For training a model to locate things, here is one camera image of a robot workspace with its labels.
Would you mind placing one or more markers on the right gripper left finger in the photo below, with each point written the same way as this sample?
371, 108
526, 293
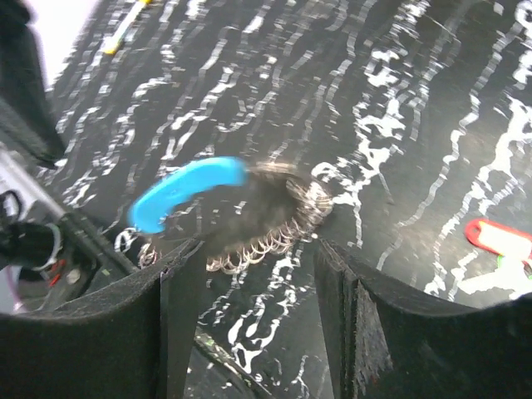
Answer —
130, 339

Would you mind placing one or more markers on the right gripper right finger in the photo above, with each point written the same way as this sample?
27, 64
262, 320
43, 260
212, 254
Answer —
386, 339

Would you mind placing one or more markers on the red tag key bunch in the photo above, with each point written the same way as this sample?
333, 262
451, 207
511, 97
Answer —
501, 240

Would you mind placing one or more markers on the yellow white marker pen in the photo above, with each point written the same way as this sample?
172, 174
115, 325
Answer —
113, 42

